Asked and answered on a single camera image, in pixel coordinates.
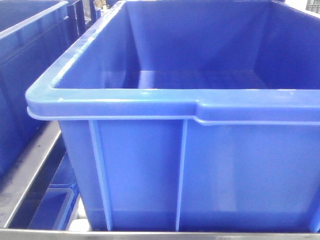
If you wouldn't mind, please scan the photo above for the large blue crate front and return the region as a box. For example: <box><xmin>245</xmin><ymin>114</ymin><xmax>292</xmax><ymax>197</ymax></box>
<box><xmin>25</xmin><ymin>0</ymin><xmax>320</xmax><ymax>233</ymax></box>

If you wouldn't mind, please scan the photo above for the blue bin below rack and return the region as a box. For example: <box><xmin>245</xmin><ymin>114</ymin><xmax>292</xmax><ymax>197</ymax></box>
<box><xmin>28</xmin><ymin>154</ymin><xmax>79</xmax><ymax>231</ymax></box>

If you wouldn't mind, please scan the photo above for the blue crate left neighbour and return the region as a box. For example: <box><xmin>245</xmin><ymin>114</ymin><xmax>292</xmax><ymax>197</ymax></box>
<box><xmin>0</xmin><ymin>0</ymin><xmax>71</xmax><ymax>176</ymax></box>

